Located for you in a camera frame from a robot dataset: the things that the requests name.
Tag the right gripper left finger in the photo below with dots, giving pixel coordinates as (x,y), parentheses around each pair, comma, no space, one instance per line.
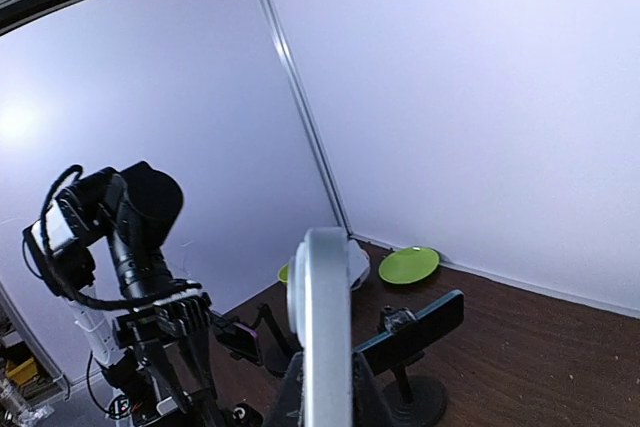
(287,410)

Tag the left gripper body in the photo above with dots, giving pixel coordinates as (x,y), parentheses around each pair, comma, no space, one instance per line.
(186,321)

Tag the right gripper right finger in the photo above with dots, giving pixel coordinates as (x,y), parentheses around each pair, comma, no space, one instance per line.
(370,408)

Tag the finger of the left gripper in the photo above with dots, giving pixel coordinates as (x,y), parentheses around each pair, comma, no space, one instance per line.
(195,352)
(153,358)

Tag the black round-base tall stand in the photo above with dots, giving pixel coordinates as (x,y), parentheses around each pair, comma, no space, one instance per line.
(415,400)

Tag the dark blue-edged smartphone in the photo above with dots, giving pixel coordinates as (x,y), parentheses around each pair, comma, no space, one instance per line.
(405,333)

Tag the white smartphone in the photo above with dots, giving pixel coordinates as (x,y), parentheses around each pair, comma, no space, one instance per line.
(319,311)

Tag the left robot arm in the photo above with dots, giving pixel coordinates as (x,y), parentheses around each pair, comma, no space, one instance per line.
(97,243)

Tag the black stand left centre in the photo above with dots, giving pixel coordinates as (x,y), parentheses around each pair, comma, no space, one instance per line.
(280,349)

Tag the black phone pink edge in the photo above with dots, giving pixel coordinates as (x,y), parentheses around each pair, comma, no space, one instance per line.
(238,339)

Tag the green bowl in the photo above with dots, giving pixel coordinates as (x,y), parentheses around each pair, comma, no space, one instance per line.
(283,274)

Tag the white patterned bowl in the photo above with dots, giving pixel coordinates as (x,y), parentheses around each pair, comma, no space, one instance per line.
(359,265)

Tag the green plate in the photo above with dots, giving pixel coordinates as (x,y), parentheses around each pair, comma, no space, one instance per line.
(409,265)

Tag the left aluminium frame post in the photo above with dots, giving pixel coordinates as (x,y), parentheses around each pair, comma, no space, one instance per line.
(305,113)

